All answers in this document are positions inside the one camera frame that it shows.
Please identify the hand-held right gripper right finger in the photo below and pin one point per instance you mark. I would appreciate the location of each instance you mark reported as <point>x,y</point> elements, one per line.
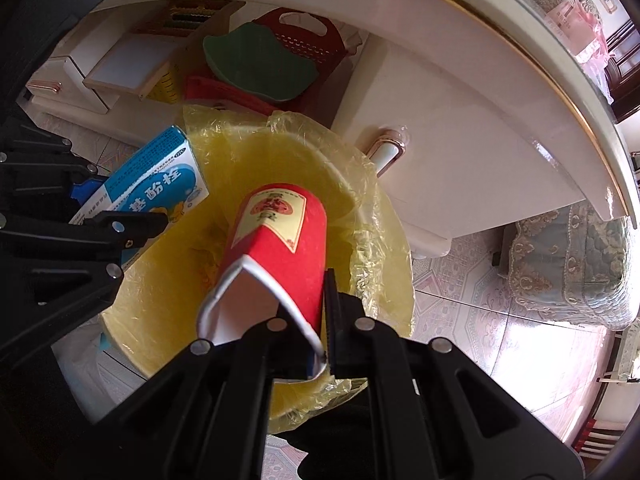
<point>345,330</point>

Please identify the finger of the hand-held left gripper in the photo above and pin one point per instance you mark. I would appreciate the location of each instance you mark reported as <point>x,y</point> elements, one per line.
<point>100,232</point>
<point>50,170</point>

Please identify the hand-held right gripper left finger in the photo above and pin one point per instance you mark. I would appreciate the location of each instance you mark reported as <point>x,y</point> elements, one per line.
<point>250,355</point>

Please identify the blue medicine box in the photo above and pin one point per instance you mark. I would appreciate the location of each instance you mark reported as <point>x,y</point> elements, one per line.
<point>150,175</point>

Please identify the yellow lined trash bin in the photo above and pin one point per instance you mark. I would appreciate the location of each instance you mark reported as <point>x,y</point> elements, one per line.
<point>165,280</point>

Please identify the red paper cup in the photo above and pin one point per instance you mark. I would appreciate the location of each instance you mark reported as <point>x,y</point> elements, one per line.
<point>280,255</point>

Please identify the white low cabinet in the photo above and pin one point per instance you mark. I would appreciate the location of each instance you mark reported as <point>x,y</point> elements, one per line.
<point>55,95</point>

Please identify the wooden framed white board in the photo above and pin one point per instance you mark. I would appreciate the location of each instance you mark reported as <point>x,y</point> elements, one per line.
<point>130,60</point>

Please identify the yellow plastic basket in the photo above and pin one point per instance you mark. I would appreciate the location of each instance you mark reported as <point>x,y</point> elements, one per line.
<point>167,85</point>

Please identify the green seat cushion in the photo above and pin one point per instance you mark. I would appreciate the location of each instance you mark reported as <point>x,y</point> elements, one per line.
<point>260,60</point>

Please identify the patterned fabric sofa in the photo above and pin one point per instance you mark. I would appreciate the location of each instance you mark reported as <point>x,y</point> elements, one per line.
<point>565,260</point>

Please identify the white table with gold trim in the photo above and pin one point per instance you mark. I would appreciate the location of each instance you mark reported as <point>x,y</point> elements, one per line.
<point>450,110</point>

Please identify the red plastic stool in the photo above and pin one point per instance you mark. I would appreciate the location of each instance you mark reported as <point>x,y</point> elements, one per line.
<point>330,40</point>

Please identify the dark wooden chair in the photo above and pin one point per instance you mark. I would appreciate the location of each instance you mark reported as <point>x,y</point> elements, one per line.
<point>600,440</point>

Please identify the dark wooden cabinet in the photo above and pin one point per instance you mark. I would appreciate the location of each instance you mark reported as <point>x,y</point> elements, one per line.
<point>625,75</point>

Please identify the pink plastic bag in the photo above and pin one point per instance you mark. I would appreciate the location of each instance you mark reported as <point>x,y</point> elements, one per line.
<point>575,25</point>

